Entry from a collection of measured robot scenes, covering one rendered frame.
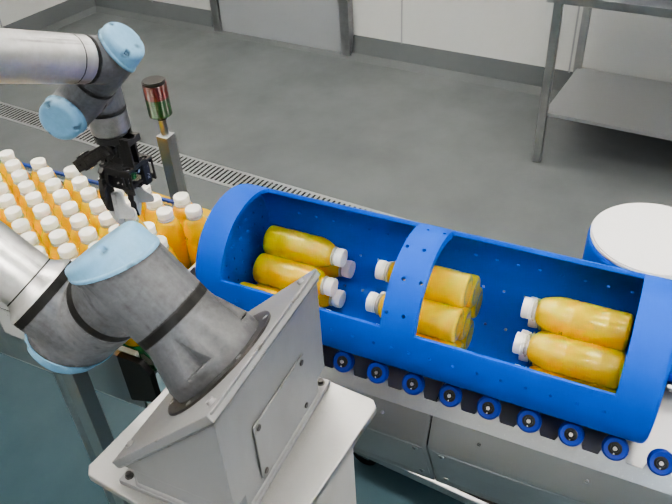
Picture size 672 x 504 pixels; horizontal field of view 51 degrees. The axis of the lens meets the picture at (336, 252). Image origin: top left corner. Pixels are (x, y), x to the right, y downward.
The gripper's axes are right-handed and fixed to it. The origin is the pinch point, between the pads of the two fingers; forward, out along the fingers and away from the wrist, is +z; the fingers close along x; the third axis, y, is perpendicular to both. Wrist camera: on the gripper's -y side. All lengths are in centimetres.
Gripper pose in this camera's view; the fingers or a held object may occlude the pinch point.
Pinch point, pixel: (127, 215)
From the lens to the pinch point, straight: 153.8
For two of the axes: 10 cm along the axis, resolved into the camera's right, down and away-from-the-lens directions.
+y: 9.0, 2.3, -3.7
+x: 4.3, -5.7, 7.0
